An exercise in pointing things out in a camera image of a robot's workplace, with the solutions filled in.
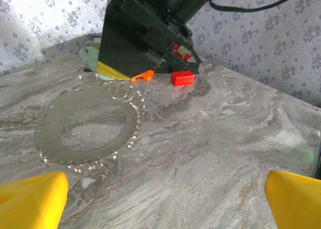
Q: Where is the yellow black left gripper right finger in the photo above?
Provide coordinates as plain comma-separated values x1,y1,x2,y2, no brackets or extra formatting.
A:
265,170,321,229

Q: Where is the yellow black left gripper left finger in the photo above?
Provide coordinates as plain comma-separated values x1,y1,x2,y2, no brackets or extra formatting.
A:
0,171,70,229

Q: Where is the pale green key tag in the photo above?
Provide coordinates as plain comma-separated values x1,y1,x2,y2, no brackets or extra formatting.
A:
79,40,114,81

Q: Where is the silver perforated metal disc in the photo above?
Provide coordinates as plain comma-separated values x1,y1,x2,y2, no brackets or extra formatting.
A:
34,80,146,174

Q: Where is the red block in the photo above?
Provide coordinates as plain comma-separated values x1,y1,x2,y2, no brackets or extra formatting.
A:
170,70,195,87

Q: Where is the orange half ring piece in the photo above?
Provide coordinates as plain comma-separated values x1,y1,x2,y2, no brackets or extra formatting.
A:
130,70,154,83

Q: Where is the thin black cable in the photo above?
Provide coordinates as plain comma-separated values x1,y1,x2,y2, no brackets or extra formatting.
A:
209,0,309,13

